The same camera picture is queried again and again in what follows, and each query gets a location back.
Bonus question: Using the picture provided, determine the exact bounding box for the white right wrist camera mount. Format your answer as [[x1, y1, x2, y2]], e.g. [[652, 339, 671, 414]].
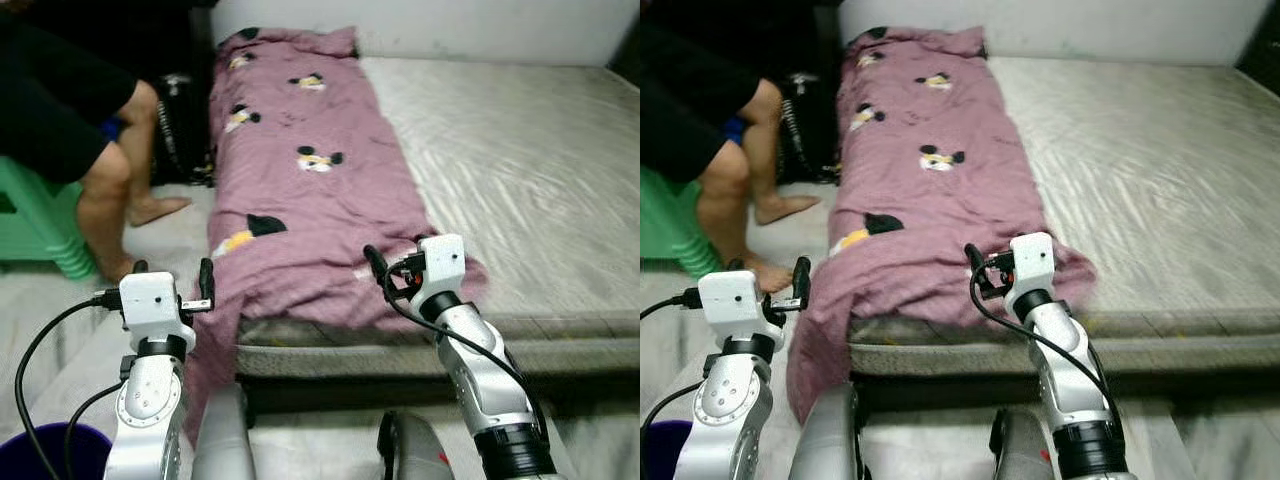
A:
[[418, 234, 467, 306], [1008, 232, 1056, 301]]

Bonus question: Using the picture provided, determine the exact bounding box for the person in black shorts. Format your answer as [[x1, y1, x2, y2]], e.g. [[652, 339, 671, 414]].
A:
[[0, 0, 193, 283], [640, 0, 823, 293]]

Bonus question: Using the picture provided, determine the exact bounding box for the white quilted mattress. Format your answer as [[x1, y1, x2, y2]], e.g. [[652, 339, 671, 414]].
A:
[[848, 55, 1280, 379], [235, 55, 641, 381]]

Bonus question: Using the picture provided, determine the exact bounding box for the pink cartoon print blanket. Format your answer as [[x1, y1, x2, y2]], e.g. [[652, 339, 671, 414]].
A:
[[785, 25, 1098, 426], [185, 27, 491, 441]]

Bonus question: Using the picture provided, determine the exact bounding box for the green plastic stool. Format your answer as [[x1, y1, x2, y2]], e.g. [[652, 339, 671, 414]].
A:
[[640, 165, 723, 279], [0, 155, 98, 281]]

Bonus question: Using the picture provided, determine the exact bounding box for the silver robot leg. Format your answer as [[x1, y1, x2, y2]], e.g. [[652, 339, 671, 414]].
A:
[[988, 408, 1056, 480], [190, 383, 256, 480], [785, 383, 866, 480], [375, 410, 456, 480]]

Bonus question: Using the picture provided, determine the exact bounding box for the silver left robot leg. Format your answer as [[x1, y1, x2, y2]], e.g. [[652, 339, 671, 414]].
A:
[[190, 383, 256, 480], [785, 383, 866, 480]]

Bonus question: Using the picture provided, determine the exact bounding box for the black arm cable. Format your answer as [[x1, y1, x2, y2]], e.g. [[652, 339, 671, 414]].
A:
[[14, 290, 126, 480], [640, 288, 706, 446], [968, 262, 1126, 431], [382, 262, 546, 441]]

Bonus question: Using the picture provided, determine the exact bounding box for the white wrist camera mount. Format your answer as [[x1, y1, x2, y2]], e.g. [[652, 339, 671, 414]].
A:
[[418, 234, 467, 306], [118, 270, 196, 346], [697, 270, 771, 346], [1008, 232, 1056, 301]]

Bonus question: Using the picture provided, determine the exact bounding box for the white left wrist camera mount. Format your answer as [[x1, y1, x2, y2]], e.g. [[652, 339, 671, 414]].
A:
[[697, 270, 771, 346], [118, 270, 196, 346]]

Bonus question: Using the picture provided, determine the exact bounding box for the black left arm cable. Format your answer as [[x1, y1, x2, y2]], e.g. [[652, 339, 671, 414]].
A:
[[640, 288, 706, 446], [14, 290, 126, 480]]

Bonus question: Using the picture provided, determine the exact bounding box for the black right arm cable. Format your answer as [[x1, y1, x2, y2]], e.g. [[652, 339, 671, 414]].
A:
[[382, 262, 546, 441], [968, 262, 1126, 431]]

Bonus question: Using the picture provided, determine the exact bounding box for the dark blue bucket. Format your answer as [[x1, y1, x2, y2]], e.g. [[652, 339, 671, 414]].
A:
[[640, 420, 691, 480], [0, 422, 113, 480]]

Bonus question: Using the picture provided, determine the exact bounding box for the silver right robot leg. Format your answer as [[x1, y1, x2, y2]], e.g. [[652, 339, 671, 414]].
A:
[[375, 410, 456, 480], [988, 408, 1056, 480]]

